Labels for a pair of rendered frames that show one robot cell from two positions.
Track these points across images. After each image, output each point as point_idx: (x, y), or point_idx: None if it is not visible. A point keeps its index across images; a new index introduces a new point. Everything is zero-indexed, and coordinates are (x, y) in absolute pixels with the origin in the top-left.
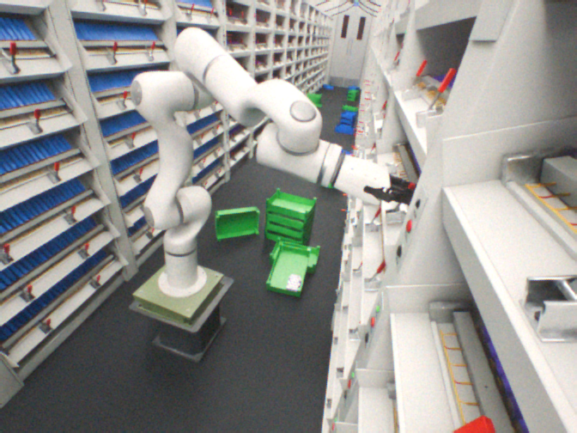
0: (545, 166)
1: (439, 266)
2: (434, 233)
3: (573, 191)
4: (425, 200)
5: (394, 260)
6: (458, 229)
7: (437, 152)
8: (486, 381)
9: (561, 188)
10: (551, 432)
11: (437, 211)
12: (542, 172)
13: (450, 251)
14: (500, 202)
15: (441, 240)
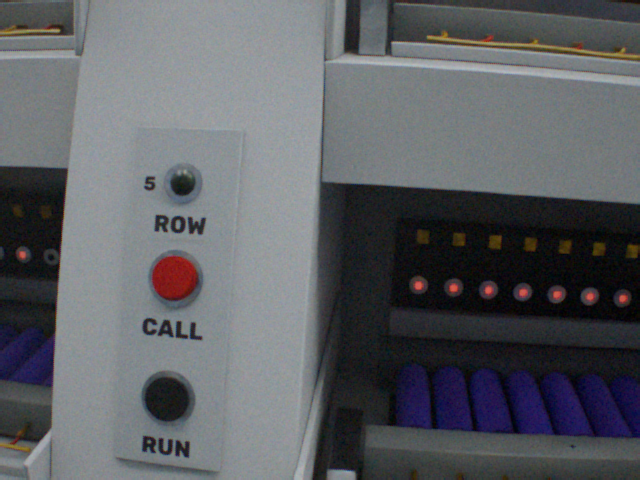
0: (404, 13)
1: (313, 343)
2: (316, 224)
3: (495, 28)
4: (240, 142)
5: (114, 478)
6: (508, 106)
7: (175, 11)
8: (558, 444)
9: (465, 35)
10: None
11: (320, 146)
12: (395, 28)
13: (318, 278)
14: (452, 62)
15: (317, 248)
